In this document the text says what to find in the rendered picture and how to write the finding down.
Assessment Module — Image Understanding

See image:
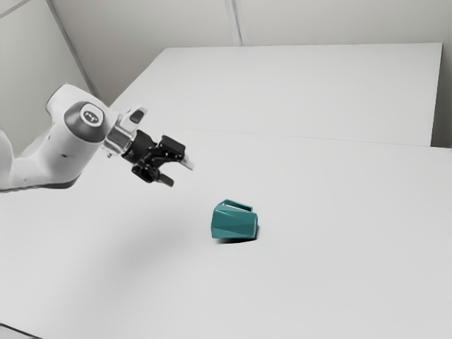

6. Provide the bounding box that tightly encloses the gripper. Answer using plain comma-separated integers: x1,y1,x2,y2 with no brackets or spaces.
121,129,196,188

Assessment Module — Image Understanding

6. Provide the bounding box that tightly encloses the teal faceted mug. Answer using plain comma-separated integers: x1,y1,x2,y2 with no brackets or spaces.
210,199,261,244

